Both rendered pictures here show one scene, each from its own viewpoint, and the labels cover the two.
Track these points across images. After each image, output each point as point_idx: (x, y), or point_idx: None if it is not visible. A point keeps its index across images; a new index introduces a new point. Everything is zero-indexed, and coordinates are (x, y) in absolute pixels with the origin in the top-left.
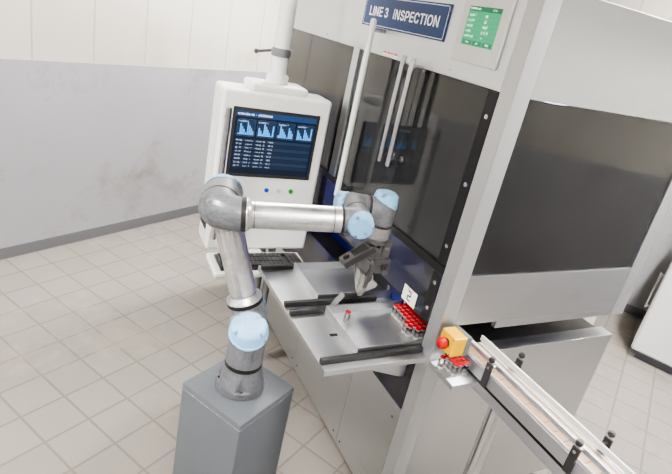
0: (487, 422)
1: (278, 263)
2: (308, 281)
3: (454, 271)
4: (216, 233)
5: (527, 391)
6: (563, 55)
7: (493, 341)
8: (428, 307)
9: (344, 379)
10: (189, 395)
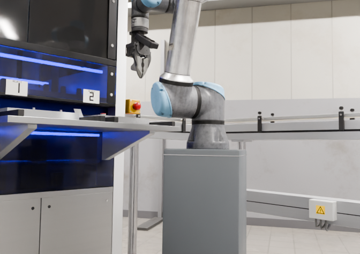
0: (137, 153)
1: None
2: (53, 111)
3: (124, 59)
4: (199, 5)
5: (152, 116)
6: None
7: None
8: (112, 94)
9: (28, 240)
10: (240, 158)
